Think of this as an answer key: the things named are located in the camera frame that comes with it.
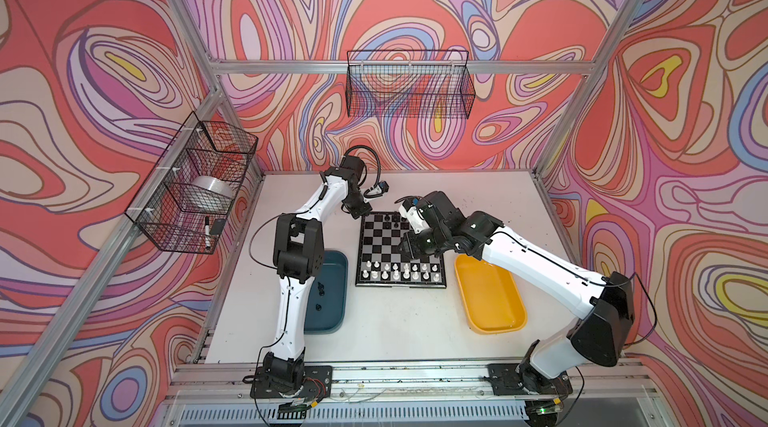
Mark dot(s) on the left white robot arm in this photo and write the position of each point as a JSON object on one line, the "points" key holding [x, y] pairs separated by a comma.
{"points": [[298, 255]]}

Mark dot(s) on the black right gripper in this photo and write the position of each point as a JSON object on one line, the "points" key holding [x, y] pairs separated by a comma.
{"points": [[412, 249]]}

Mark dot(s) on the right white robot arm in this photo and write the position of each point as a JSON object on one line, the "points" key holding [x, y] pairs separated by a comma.
{"points": [[603, 306]]}

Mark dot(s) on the black wire basket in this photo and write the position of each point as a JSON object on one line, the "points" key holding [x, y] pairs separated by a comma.
{"points": [[170, 213], [409, 83]]}

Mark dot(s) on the teal plastic tray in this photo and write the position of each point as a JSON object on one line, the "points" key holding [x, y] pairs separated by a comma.
{"points": [[333, 274]]}

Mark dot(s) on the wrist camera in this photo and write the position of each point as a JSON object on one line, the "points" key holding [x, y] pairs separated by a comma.
{"points": [[408, 210], [379, 189]]}

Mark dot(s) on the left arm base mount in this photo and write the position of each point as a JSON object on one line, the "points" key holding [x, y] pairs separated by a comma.
{"points": [[316, 385]]}

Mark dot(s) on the silver tape roll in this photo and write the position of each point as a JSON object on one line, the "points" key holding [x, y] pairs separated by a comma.
{"points": [[214, 185]]}

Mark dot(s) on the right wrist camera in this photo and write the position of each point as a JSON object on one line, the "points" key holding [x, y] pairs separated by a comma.
{"points": [[408, 210]]}

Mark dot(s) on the black wire basket left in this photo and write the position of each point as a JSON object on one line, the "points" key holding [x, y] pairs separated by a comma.
{"points": [[170, 213]]}

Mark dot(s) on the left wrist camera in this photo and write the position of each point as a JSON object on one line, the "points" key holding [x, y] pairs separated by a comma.
{"points": [[379, 189]]}

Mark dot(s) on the black white chess board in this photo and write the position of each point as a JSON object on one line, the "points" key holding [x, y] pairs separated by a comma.
{"points": [[380, 263]]}

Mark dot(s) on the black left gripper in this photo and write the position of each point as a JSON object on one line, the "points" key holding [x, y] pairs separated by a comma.
{"points": [[359, 212]]}

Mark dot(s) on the black wire basket back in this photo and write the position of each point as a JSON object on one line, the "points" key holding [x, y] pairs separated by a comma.
{"points": [[409, 83]]}

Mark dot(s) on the yellow plastic tray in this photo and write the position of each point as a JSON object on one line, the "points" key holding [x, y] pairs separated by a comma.
{"points": [[490, 297]]}

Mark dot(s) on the black pieces in teal tray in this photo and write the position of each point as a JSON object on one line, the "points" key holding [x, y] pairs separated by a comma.
{"points": [[321, 293]]}

